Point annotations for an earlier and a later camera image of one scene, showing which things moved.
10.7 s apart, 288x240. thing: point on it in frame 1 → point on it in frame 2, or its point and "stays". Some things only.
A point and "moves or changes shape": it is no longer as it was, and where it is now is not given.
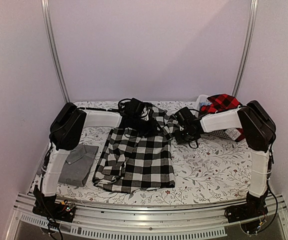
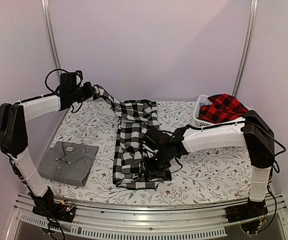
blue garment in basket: x=205 y=103 stays
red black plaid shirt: x=219 y=102 stays
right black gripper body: x=185 y=137 → x=161 y=162
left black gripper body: x=144 y=129 → x=80 y=96
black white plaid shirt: x=129 y=164 moves or changes shape
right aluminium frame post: x=248 y=47 stays
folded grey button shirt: x=77 y=167 stays
